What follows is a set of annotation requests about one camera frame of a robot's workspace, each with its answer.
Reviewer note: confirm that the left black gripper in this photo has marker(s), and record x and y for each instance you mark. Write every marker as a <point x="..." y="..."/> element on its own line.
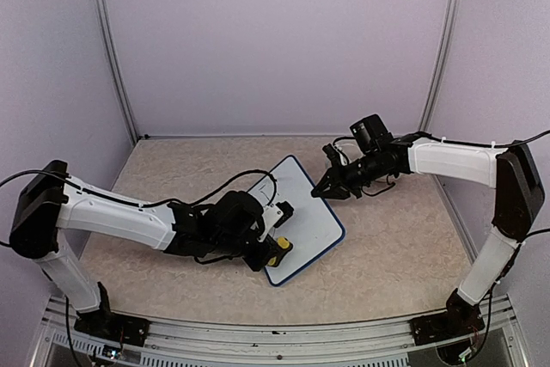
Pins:
<point x="254" y="267"/>

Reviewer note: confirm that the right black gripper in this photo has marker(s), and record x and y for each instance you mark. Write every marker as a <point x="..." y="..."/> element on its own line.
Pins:
<point x="332" y="177"/>

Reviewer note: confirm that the yellow whiteboard eraser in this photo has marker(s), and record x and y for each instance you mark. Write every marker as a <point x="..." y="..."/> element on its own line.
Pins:
<point x="283" y="244"/>

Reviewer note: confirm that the blue-framed whiteboard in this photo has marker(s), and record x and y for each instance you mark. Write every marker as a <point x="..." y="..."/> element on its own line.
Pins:
<point x="313" y="229"/>

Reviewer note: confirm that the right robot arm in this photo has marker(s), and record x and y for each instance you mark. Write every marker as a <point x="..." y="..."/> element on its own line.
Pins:
<point x="508" y="169"/>

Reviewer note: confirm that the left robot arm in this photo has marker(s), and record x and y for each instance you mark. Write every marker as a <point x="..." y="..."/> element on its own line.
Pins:
<point x="55" y="200"/>

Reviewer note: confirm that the blue striped plate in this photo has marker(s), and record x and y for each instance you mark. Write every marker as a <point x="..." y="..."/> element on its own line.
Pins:
<point x="396" y="173"/>

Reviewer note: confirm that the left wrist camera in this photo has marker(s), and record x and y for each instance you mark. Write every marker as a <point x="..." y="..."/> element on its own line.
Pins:
<point x="240" y="215"/>

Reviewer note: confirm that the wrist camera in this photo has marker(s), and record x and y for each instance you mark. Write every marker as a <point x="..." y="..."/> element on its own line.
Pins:
<point x="240" y="215"/>
<point x="369" y="128"/>

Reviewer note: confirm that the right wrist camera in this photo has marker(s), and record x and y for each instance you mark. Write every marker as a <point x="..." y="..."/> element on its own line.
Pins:
<point x="369" y="128"/>

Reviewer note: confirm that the right side table rail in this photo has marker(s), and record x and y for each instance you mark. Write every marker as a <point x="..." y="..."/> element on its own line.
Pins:
<point x="460" y="227"/>

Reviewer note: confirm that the back aluminium table rail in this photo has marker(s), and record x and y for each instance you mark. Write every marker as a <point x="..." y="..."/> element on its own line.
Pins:
<point x="242" y="135"/>

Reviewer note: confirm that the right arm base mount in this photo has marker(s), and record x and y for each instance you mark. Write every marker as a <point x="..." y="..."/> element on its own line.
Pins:
<point x="428" y="329"/>

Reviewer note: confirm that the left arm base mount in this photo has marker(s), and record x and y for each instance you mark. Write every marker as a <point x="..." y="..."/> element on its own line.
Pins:
<point x="124" y="329"/>

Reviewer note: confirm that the right aluminium frame post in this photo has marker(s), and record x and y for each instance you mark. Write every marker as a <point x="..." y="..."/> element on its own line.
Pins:
<point x="448" y="27"/>

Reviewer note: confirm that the aluminium frame post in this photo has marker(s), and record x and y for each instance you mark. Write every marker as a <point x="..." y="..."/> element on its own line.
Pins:
<point x="448" y="27"/>
<point x="116" y="74"/>

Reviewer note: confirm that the left aluminium frame post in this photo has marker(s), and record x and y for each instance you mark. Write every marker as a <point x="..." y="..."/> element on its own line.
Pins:
<point x="116" y="74"/>

